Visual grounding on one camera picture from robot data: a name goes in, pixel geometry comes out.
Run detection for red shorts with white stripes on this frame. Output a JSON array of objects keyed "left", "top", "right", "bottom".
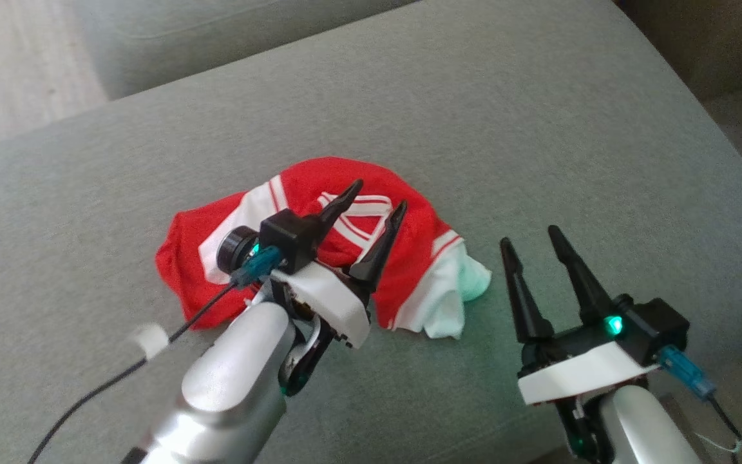
[{"left": 155, "top": 157, "right": 493, "bottom": 340}]

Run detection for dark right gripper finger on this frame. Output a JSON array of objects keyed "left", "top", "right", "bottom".
[
  {"left": 500, "top": 237, "right": 555, "bottom": 344},
  {"left": 547, "top": 225, "right": 616, "bottom": 327}
]

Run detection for small grey sofa seat cushion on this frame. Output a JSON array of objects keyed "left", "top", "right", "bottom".
[{"left": 71, "top": 0, "right": 420, "bottom": 101}]

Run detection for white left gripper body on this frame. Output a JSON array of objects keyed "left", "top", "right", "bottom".
[{"left": 271, "top": 261, "right": 372, "bottom": 349}]

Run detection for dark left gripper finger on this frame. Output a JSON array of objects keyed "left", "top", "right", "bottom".
[
  {"left": 348, "top": 201, "right": 408, "bottom": 302},
  {"left": 307, "top": 179, "right": 365, "bottom": 252}
]

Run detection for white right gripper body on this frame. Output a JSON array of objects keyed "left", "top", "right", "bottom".
[{"left": 517, "top": 321, "right": 660, "bottom": 406}]

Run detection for large grey sofa seat cushion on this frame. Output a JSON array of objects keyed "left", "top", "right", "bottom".
[{"left": 0, "top": 0, "right": 742, "bottom": 464}]

